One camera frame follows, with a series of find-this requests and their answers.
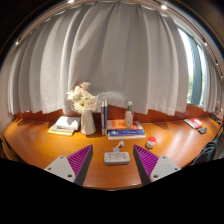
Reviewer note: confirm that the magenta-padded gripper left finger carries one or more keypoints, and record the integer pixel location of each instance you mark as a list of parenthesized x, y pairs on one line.
[(63, 166)]

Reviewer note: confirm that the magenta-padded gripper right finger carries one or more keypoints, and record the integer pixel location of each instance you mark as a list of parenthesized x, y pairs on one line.
[(161, 166)]

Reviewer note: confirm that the yellow book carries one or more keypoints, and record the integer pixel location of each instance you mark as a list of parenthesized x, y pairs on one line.
[(56, 131)]

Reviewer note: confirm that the thin pale magazine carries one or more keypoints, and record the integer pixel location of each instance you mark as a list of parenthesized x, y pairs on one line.
[(126, 137)]

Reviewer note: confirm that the white power strip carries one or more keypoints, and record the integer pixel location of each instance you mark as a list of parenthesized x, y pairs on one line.
[(116, 158)]

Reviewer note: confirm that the red book in stack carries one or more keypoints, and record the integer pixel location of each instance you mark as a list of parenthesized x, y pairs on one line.
[(138, 126)]

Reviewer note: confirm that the white vase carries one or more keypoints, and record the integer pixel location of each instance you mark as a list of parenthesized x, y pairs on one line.
[(88, 125)]

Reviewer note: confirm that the dark chair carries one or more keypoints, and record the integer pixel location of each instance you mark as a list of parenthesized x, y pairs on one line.
[(208, 151)]

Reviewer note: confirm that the blue flat book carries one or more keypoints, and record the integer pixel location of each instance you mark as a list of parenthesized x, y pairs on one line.
[(125, 132)]

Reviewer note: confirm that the red and white book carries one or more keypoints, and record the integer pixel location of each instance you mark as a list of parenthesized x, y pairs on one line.
[(194, 122)]

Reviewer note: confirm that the small dark object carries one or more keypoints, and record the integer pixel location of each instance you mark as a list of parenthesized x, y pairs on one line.
[(202, 130)]

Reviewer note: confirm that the clear bottle green label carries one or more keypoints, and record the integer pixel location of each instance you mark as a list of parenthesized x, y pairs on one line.
[(129, 116)]

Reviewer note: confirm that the grey-spined book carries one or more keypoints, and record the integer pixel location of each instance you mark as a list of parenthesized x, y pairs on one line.
[(102, 118)]

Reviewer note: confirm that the blue upright book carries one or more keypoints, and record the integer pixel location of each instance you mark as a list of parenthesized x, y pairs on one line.
[(105, 116)]

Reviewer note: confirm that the window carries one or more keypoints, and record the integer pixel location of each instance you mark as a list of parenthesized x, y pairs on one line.
[(195, 73)]

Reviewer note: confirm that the white curtain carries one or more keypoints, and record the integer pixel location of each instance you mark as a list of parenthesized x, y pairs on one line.
[(110, 56)]

